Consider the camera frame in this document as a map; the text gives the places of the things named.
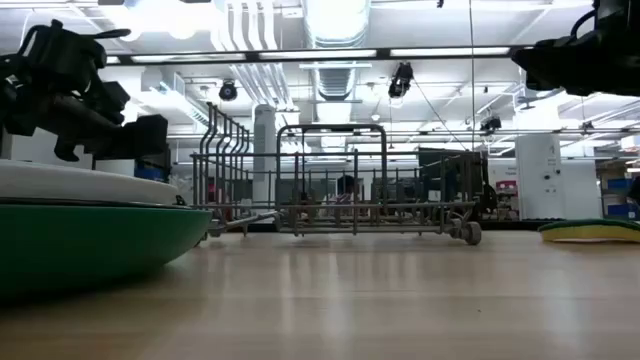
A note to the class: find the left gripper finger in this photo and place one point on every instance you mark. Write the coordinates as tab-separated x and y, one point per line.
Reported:
67	150
135	137

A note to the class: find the light blue plate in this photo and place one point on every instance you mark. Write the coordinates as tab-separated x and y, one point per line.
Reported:
75	182

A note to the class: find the large green plate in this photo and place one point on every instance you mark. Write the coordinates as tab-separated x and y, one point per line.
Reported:
100	245

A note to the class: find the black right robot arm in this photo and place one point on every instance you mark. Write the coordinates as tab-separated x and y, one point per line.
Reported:
620	12

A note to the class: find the blue storage bin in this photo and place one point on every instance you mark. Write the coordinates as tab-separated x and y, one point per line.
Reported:
150	173

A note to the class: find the small black hanging device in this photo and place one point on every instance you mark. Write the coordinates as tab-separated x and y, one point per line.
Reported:
491	125

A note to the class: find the white column with devices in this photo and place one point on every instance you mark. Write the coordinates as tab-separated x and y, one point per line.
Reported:
540	175

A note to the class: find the white building pillar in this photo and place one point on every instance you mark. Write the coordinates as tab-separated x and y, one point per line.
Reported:
264	150

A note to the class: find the yellow and green sponge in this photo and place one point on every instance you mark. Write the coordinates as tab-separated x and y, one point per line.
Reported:
590	232

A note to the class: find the black ceiling dome camera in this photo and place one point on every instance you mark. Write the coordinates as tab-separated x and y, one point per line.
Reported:
228	91

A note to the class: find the black frame beam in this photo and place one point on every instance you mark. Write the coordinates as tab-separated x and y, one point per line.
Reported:
250	56

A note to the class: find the black overhead camera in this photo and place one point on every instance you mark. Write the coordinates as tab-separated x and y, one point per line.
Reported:
401	80

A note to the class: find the silver ventilation duct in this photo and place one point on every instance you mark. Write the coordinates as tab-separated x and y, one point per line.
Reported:
335	30

